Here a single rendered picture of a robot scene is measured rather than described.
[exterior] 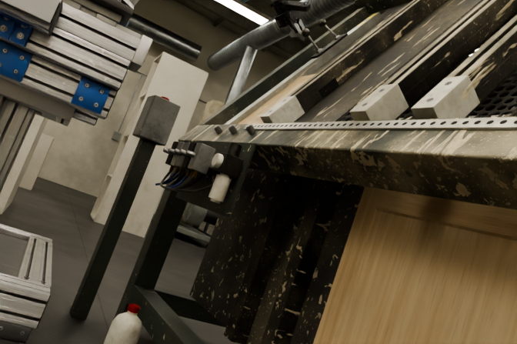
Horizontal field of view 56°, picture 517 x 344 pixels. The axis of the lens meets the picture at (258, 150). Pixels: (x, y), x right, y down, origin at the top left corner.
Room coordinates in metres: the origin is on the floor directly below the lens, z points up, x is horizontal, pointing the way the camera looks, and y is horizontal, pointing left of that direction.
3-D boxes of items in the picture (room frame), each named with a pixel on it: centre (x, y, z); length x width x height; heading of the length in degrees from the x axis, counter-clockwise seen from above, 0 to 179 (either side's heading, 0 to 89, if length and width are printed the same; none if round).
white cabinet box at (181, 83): (5.78, 1.25, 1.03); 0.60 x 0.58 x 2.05; 21
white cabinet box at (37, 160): (6.33, 2.86, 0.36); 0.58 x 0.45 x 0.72; 111
